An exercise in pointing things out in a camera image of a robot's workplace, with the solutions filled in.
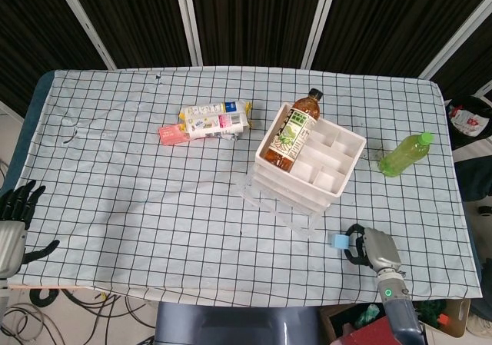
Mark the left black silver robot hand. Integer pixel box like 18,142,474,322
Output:
0,179,61,280

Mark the light blue foam block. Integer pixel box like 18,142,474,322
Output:
331,232,351,252

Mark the white pack with pink label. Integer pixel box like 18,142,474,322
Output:
183,111,254,141

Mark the pink snack packet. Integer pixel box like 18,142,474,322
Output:
158,123,191,147

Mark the dark blue seat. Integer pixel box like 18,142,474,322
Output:
453,144,492,207

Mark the white partition post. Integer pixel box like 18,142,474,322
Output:
171,0,204,66
417,0,492,80
301,0,341,69
52,0,118,71

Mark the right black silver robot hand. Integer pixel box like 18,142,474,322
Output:
344,224,403,273

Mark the grey coiled cable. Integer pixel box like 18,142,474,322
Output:
0,305,53,345

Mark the green crumpled bag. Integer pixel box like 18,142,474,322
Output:
354,303,382,330

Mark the white pack with blue label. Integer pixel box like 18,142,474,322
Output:
179,99,254,125

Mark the checked white tablecloth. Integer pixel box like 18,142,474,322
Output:
3,67,484,308

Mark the thick black cable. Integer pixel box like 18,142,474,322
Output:
30,287,59,308

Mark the grey-blue robot torso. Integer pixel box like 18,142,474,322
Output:
153,301,322,345

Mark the brown tea bottle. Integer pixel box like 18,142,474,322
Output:
262,88,323,172

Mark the red white wrapper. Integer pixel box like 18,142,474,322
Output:
450,104,481,135

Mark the black slatted partition panel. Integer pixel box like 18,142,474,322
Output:
188,0,330,69
311,0,492,79
63,0,193,70
430,14,492,101
0,0,108,118

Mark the green plastic bottle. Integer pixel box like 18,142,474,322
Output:
378,131,435,178

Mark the thin black cable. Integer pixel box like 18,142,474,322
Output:
85,293,157,345

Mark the cardboard box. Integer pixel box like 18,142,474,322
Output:
417,298,472,338

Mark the black waste bin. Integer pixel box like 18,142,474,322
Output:
444,95,492,150

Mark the white divided plastic tray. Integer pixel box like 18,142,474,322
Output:
251,101,367,210

